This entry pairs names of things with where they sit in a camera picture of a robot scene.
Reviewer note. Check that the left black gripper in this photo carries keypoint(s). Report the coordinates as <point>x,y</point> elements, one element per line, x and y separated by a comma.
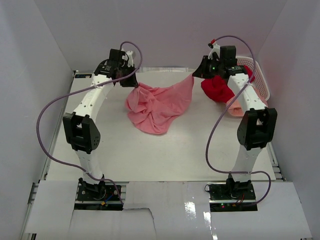
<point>132,83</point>

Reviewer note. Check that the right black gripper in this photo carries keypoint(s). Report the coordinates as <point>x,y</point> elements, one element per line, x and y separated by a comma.
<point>202,71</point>

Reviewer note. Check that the pink t shirt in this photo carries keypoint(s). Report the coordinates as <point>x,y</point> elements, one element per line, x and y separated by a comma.
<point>153,109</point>

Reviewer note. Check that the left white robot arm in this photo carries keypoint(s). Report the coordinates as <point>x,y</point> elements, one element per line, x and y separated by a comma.
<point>80,127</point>

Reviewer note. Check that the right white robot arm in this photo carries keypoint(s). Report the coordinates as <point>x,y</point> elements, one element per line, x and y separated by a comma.
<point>255,130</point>

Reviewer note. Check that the red t shirt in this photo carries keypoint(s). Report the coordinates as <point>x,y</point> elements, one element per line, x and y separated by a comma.
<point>216,89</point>

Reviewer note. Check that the peach t shirt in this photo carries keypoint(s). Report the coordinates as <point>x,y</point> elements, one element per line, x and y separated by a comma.
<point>250,98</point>

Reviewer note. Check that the white plastic basket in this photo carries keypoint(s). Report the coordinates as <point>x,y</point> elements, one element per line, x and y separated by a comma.
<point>260,82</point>

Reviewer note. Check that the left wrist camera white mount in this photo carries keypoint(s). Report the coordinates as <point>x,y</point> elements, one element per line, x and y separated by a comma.
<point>129,58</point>

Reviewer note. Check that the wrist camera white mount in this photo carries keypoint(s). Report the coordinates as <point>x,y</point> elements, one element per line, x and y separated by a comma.
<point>129,58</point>
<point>214,53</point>

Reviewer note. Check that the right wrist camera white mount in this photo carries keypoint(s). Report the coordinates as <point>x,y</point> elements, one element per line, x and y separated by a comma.
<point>214,53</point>

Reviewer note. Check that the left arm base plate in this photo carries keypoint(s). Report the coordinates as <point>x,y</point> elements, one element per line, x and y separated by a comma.
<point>100,196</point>

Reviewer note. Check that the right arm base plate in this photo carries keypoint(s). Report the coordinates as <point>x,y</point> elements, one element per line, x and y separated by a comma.
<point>222,201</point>

